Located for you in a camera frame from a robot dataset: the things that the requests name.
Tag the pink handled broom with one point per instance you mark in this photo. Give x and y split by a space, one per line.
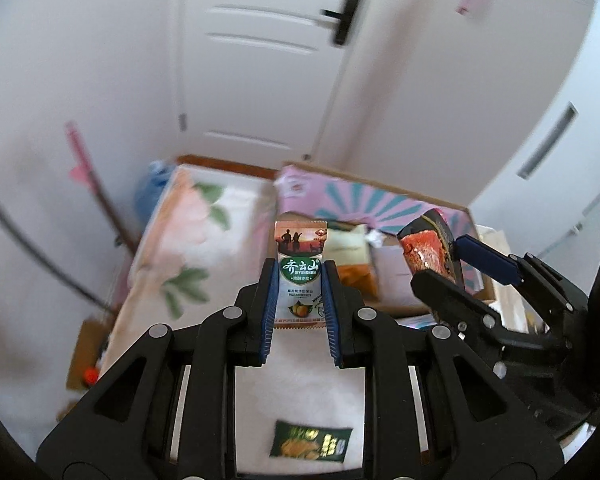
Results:
85 174

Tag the white wardrobe door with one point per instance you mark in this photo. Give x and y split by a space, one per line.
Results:
549 183

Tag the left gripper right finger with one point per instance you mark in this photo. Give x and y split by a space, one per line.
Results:
433 408

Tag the red black snack packet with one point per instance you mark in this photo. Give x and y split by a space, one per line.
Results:
428 244

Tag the green snack packet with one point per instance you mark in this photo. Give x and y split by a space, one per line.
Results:
310 442

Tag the floral tablecloth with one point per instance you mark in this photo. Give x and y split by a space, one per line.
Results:
207 238

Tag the small white candy packet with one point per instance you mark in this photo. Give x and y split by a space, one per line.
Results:
299 250

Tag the blue water bottle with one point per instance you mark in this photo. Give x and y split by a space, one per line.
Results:
150 188

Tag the black door handle lock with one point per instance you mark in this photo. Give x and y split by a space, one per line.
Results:
344 20

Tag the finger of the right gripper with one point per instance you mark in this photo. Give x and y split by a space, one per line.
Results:
451 303
547 292

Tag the cardboard box pink lining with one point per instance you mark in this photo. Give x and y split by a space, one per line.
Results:
347 201

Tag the white translucent snack packet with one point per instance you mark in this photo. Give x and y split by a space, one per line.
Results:
394 282

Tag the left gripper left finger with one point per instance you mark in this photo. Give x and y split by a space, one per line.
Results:
166 408

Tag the orange chips bag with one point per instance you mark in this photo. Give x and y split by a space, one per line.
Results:
350 252

